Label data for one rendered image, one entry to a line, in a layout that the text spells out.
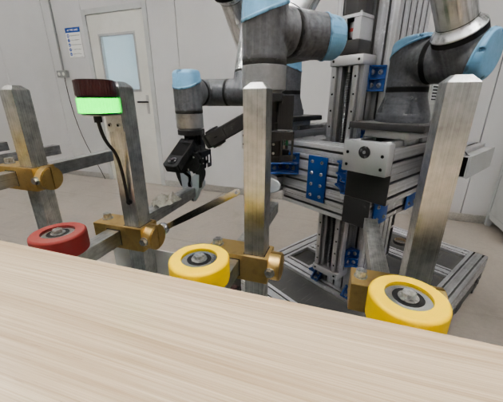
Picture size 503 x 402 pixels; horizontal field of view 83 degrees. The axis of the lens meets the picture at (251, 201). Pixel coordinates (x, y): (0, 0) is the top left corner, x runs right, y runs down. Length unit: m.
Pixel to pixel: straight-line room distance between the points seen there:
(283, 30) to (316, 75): 2.56
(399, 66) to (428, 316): 0.76
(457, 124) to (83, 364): 0.45
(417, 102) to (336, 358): 0.80
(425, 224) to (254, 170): 0.25
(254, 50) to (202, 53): 3.01
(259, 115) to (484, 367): 0.36
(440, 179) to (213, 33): 3.19
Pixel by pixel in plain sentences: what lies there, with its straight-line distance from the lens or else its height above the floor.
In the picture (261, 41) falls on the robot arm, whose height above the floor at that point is 1.19.
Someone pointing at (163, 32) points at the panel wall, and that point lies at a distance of 3.79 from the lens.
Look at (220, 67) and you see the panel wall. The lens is 3.39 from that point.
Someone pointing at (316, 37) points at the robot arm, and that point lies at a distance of 0.55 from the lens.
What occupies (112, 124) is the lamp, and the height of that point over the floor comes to 1.06.
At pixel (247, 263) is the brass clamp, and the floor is 0.84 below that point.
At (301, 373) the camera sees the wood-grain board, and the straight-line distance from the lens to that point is 0.26.
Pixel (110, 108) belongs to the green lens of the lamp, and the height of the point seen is 1.09.
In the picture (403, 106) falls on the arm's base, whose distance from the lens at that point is 0.96.
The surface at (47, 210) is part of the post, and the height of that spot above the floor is 0.87.
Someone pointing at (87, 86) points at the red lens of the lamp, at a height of 1.12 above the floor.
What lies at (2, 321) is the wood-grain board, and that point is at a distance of 0.39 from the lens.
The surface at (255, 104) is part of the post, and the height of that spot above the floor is 1.10.
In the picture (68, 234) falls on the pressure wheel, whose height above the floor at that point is 0.90.
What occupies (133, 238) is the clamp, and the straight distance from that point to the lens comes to 0.60.
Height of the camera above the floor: 1.11
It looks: 20 degrees down
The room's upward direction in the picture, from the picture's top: straight up
